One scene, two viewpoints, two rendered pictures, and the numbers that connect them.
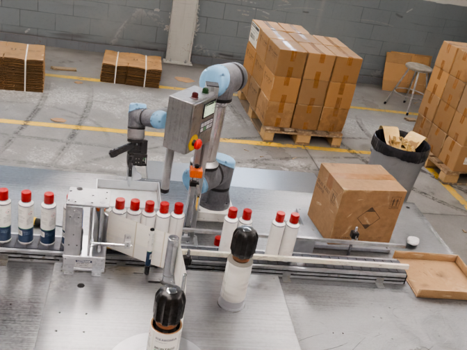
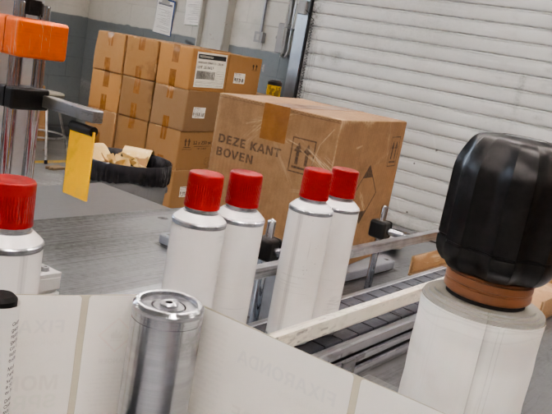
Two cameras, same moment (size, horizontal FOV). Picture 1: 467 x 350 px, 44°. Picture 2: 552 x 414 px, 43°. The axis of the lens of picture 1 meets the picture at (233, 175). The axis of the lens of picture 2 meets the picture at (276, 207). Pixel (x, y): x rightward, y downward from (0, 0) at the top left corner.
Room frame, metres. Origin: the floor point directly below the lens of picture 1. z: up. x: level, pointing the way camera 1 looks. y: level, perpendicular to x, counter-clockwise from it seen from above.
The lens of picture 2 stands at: (1.31, 0.35, 1.20)
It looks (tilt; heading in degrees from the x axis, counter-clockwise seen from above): 12 degrees down; 319
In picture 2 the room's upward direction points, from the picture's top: 10 degrees clockwise
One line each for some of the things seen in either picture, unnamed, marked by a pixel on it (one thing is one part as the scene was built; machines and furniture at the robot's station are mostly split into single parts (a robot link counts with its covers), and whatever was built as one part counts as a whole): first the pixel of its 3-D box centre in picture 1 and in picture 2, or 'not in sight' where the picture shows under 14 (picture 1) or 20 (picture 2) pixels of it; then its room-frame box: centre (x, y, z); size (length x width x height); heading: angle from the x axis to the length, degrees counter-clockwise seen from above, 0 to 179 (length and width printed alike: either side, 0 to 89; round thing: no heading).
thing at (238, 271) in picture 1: (238, 267); (472, 346); (1.56, -0.08, 1.03); 0.09 x 0.09 x 0.30
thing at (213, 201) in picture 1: (215, 192); not in sight; (2.23, 0.06, 0.92); 0.15 x 0.15 x 0.10
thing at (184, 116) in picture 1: (190, 119); not in sight; (1.88, 0.18, 1.38); 0.17 x 0.10 x 0.19; 158
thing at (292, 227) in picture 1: (289, 237); (329, 250); (1.89, -0.26, 0.98); 0.05 x 0.05 x 0.20
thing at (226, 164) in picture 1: (219, 169); not in sight; (2.23, 0.06, 1.04); 0.13 x 0.12 x 0.14; 151
